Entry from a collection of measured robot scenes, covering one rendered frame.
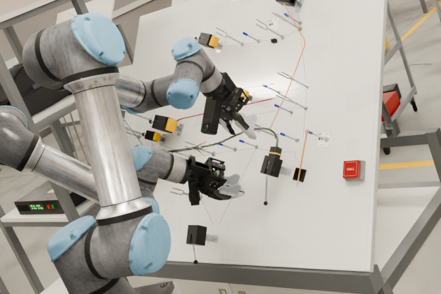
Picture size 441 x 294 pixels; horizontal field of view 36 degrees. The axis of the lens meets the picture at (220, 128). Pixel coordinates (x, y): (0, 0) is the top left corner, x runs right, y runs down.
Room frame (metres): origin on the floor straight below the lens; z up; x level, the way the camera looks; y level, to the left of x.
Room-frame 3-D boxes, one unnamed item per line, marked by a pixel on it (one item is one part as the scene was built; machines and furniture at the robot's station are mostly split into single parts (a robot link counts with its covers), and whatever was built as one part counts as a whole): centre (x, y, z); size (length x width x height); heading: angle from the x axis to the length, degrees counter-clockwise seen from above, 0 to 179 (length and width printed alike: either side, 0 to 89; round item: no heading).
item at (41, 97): (2.73, 0.66, 1.56); 0.30 x 0.23 x 0.19; 137
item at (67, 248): (1.34, 0.37, 1.33); 0.13 x 0.12 x 0.14; 61
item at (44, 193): (2.75, 0.69, 1.09); 0.35 x 0.33 x 0.07; 45
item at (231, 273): (2.03, 0.18, 0.83); 1.18 x 0.05 x 0.06; 45
